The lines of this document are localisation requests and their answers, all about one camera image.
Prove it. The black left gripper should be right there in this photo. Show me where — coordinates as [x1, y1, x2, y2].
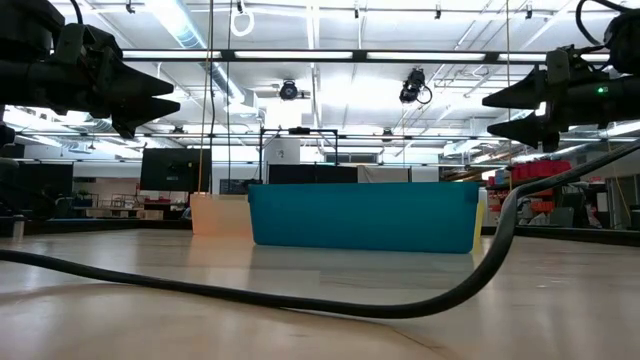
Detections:
[49, 23, 182, 140]

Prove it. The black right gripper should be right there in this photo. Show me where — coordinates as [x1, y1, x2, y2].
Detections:
[481, 47, 640, 154]

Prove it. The teal plastic bin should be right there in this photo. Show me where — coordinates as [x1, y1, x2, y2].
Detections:
[248, 182, 481, 255]

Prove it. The metal shelf with red bins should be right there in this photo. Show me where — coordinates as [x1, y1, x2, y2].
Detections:
[487, 159, 584, 226]

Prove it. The black monitor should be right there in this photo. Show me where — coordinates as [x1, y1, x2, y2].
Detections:
[139, 147, 212, 193]

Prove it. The yellow translucent plastic bin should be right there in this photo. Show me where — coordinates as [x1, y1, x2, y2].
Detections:
[471, 187, 489, 254]

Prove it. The small dark screen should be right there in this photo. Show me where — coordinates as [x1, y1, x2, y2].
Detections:
[219, 178, 264, 195]

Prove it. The white cabinet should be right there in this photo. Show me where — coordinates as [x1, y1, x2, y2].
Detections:
[357, 166, 441, 184]

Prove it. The orange translucent plastic bin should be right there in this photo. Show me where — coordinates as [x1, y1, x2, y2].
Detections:
[189, 193, 255, 237]

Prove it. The black overhead bar with lights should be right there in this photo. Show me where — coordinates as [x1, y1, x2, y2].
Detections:
[119, 48, 611, 65]

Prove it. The black partition panel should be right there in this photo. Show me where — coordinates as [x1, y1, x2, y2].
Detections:
[268, 164, 359, 185]

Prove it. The thin hanging cable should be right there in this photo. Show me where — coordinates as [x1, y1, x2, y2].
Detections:
[226, 0, 233, 181]
[505, 0, 513, 166]

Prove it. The black hanging cable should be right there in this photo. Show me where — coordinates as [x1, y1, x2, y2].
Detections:
[206, 0, 217, 194]

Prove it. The silver ventilation duct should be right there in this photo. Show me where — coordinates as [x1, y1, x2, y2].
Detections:
[142, 0, 249, 106]

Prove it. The yellow hanging cable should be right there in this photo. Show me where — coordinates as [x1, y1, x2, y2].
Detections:
[197, 64, 209, 194]

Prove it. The black ceiling camera with cable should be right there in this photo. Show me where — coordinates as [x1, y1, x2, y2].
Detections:
[398, 67, 434, 106]

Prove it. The white cable loop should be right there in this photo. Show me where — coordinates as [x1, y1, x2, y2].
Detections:
[229, 0, 256, 38]

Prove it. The round black overhead camera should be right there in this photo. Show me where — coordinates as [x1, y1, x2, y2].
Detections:
[278, 79, 300, 102]

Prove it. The black background rig frame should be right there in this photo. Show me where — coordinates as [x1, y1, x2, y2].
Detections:
[258, 127, 340, 181]

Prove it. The thick black table cable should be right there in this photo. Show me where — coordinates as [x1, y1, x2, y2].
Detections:
[0, 139, 640, 320]

